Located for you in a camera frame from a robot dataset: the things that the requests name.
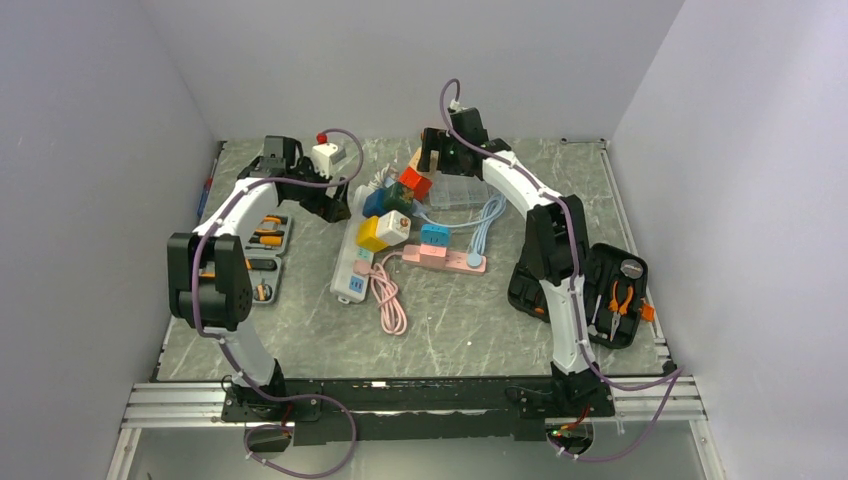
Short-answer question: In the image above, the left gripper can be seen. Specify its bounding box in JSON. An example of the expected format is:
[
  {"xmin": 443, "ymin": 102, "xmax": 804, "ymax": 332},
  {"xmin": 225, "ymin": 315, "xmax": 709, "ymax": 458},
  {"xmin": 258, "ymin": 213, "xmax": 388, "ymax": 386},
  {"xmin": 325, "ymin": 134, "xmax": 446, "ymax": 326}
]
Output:
[{"xmin": 286, "ymin": 157, "xmax": 351, "ymax": 223}]

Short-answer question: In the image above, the beige cube socket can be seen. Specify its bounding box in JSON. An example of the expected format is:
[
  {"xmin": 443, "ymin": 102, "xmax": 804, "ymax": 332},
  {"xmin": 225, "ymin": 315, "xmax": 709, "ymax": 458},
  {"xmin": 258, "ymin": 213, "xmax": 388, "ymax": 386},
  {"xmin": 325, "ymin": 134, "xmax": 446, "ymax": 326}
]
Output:
[{"xmin": 408, "ymin": 147, "xmax": 439, "ymax": 177}]

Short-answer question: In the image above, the clear plastic organizer box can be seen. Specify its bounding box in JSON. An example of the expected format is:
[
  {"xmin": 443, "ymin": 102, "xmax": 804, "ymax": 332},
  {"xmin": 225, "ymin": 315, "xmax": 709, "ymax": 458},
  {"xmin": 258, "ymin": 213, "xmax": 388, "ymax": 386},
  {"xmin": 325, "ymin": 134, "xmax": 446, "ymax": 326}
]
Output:
[{"xmin": 427, "ymin": 172, "xmax": 490, "ymax": 210}]

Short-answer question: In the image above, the blue cube socket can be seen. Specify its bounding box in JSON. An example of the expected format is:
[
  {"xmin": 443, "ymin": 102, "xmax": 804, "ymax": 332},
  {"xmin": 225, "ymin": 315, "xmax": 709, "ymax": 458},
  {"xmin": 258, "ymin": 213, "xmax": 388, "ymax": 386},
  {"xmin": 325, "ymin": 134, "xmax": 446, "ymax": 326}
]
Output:
[{"xmin": 362, "ymin": 189, "xmax": 390, "ymax": 219}]

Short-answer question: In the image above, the yellow cube socket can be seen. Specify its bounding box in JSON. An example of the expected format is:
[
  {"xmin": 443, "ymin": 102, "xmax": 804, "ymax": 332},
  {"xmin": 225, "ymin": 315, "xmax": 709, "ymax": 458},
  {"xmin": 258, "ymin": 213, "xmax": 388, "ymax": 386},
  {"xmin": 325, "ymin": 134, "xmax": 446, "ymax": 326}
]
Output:
[{"xmin": 356, "ymin": 216, "xmax": 389, "ymax": 253}]

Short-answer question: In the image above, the red cube socket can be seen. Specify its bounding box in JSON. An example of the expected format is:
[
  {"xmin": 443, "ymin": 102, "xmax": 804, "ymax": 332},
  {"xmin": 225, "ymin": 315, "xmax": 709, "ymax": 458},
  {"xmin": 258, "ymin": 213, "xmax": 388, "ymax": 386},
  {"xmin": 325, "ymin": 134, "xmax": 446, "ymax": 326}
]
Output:
[{"xmin": 398, "ymin": 167, "xmax": 433, "ymax": 202}]

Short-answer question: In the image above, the white cube socket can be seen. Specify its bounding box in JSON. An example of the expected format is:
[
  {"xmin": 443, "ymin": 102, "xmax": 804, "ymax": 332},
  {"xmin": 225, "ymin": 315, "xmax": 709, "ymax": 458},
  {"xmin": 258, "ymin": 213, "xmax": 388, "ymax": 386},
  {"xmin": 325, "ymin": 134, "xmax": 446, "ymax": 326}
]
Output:
[{"xmin": 376, "ymin": 210, "xmax": 412, "ymax": 246}]

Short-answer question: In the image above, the dark green cube socket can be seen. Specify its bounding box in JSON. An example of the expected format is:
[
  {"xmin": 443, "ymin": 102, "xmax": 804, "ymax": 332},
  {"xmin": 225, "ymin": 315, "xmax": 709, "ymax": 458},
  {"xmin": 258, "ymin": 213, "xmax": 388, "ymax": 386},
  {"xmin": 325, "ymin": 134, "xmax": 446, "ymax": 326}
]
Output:
[{"xmin": 382, "ymin": 182, "xmax": 415, "ymax": 215}]

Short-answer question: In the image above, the grey tool tray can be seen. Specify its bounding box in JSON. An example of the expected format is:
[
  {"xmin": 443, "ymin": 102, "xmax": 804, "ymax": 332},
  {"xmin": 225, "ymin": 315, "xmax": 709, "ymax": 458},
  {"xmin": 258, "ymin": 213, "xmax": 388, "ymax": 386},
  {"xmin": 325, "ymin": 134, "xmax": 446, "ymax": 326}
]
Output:
[{"xmin": 245, "ymin": 215, "xmax": 293, "ymax": 305}]

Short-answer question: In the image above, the white power strip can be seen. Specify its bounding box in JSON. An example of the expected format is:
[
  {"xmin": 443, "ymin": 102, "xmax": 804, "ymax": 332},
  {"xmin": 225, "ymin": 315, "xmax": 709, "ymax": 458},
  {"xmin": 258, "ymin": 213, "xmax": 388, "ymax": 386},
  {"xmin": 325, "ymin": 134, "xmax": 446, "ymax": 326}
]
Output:
[{"xmin": 330, "ymin": 185, "xmax": 375, "ymax": 304}]

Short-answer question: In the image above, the light blue plug adapter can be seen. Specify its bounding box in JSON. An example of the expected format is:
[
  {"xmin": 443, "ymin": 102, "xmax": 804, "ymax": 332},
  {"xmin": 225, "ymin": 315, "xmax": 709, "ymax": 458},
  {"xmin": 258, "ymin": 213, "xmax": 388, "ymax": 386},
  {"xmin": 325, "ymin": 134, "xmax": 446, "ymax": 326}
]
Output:
[{"xmin": 420, "ymin": 224, "xmax": 451, "ymax": 247}]

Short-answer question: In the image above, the light blue power strip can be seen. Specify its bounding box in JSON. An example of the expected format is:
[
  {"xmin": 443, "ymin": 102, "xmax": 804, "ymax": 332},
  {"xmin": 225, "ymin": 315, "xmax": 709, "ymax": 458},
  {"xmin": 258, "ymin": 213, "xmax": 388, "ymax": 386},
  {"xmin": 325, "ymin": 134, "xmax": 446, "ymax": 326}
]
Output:
[{"xmin": 413, "ymin": 193, "xmax": 506, "ymax": 269}]

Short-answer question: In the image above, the pink power strip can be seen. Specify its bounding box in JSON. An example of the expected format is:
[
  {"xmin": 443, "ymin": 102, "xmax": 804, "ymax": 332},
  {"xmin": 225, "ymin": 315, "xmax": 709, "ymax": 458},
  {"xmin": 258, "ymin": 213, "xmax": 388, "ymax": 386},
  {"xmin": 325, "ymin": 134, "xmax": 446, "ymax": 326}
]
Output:
[{"xmin": 368, "ymin": 245, "xmax": 487, "ymax": 336}]

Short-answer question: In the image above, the black tool case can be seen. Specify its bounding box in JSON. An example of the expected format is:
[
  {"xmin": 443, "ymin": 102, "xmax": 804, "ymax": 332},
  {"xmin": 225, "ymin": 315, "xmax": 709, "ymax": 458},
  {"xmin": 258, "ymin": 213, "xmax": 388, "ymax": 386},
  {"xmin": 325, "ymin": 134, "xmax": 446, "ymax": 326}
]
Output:
[{"xmin": 507, "ymin": 243, "xmax": 654, "ymax": 350}]

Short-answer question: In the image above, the pink cube socket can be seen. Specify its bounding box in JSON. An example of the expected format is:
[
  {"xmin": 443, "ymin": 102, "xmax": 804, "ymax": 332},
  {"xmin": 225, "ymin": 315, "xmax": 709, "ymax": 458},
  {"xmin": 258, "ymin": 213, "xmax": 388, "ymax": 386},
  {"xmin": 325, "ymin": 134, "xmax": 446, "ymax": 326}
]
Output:
[{"xmin": 419, "ymin": 243, "xmax": 447, "ymax": 262}]

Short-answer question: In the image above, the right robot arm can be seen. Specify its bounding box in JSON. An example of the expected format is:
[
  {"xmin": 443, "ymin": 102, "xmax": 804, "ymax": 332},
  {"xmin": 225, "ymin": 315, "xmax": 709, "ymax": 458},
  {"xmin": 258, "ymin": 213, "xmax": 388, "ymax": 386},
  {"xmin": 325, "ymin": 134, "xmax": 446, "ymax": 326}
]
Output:
[{"xmin": 418, "ymin": 100, "xmax": 596, "ymax": 415}]

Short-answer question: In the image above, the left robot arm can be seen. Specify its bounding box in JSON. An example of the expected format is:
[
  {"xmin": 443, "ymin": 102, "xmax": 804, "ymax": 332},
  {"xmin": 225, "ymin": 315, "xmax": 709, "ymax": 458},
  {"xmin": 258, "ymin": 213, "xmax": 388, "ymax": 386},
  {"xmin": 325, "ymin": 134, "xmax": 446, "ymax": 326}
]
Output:
[{"xmin": 166, "ymin": 130, "xmax": 352, "ymax": 420}]

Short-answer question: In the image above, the blue red pen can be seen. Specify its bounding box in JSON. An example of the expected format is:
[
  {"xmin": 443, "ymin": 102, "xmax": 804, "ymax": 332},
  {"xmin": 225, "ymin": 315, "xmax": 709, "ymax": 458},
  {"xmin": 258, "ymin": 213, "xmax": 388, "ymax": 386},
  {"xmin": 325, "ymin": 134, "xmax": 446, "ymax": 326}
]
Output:
[{"xmin": 196, "ymin": 158, "xmax": 218, "ymax": 219}]

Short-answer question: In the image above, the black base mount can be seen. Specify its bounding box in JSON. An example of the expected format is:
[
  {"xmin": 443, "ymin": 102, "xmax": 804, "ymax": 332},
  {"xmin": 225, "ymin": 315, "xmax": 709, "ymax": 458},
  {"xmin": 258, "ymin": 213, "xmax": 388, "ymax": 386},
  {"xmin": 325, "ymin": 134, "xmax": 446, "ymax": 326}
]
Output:
[{"xmin": 221, "ymin": 374, "xmax": 616, "ymax": 446}]

